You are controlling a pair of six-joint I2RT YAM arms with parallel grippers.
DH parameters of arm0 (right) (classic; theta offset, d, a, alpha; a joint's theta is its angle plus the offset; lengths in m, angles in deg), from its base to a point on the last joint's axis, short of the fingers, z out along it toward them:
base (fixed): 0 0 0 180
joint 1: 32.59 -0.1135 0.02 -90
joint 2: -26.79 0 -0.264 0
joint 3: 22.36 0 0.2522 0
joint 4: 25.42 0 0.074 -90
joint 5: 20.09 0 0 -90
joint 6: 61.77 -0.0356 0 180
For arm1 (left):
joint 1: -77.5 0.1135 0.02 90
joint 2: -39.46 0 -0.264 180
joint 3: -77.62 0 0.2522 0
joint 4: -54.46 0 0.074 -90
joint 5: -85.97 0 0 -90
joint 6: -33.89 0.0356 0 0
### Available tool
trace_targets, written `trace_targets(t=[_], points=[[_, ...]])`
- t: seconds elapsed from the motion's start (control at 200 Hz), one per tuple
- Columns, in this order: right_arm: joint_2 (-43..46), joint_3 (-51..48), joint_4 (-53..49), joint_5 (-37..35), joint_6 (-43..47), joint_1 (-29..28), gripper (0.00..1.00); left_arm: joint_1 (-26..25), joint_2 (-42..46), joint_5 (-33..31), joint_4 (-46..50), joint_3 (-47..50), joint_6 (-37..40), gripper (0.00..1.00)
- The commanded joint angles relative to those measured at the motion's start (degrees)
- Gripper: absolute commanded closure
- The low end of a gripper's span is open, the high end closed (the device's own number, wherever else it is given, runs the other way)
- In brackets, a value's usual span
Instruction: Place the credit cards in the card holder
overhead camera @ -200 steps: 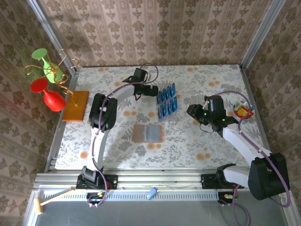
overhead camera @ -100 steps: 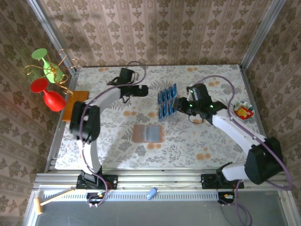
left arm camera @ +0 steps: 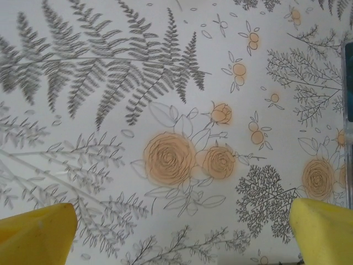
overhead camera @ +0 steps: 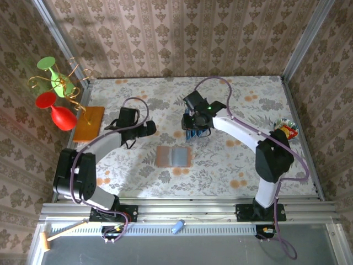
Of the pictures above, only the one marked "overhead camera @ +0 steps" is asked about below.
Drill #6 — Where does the tan leather card holder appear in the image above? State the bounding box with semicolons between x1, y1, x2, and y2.
156;145;192;168

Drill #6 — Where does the floral patterned table cover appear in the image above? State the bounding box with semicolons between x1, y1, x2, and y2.
58;76;318;198

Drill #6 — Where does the red plastic wine glass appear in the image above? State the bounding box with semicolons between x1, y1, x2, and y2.
35;91;79;131

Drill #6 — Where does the patterned ceramic bowl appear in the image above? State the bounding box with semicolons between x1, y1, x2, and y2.
273;118;300;141

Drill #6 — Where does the red candy wrapper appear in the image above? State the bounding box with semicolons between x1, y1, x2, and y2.
281;125;299;140

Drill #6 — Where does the small blue cylindrical tube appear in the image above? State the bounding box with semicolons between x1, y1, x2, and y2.
170;219;186;235

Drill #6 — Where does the green plastic wine glass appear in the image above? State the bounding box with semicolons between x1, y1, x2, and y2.
36;56;77;99

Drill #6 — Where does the wooden mallet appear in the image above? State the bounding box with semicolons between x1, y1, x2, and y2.
40;219;89;252

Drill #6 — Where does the grey metal sheet panel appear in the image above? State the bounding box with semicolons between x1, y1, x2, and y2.
41;234;339;265

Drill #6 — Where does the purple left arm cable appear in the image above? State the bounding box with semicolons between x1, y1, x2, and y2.
70;97;151;243

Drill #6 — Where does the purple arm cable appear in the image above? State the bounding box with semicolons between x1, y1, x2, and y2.
70;97;151;243
194;77;309;262

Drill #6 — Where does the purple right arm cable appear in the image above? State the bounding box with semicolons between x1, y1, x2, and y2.
194;77;309;262

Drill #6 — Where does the gold wire rack wooden base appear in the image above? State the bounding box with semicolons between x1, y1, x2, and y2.
28;57;106;144

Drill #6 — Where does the aluminium table side rail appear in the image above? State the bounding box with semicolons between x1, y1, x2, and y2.
281;76;325;201
54;79;93;201

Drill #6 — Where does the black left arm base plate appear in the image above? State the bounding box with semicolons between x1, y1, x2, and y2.
89;204;138;223

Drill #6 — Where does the aluminium mounting rail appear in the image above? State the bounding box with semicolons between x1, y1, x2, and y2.
38;201;340;225

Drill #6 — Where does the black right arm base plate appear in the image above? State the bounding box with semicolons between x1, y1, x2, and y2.
236;203;287;222

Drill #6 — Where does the black connector block with wires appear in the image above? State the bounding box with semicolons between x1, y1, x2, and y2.
100;224;130;245
255;225;280;243

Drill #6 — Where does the white slotted cable duct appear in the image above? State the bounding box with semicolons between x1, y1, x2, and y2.
50;222;259;236

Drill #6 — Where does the aluminium corner post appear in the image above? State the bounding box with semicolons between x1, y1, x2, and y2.
280;0;337;82
30;0;92;88

